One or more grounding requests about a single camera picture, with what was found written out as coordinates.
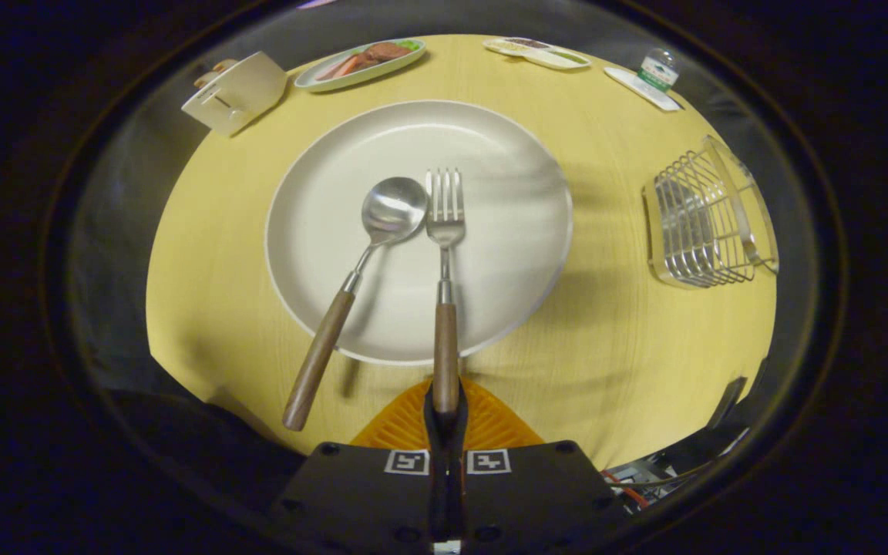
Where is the small plastic water bottle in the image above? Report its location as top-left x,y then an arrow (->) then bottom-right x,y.
636,48 -> 680,95

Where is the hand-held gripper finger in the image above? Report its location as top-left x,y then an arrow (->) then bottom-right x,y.
448,377 -> 630,550
271,377 -> 449,550

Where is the white flat coaster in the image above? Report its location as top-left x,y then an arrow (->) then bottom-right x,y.
604,66 -> 682,113

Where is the large white round plate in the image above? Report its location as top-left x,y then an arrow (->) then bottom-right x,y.
264,99 -> 574,366

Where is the green oval dish with food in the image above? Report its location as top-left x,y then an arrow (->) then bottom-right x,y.
294,38 -> 427,93

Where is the wooden-handled metal spoon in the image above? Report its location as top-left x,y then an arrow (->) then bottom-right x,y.
282,177 -> 429,432

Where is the white divided tray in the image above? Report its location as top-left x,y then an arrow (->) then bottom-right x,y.
483,36 -> 592,72

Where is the metal wire rack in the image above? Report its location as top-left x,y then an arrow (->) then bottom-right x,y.
642,135 -> 780,289

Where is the wooden-handled metal fork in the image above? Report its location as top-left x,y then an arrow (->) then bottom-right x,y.
425,168 -> 466,415

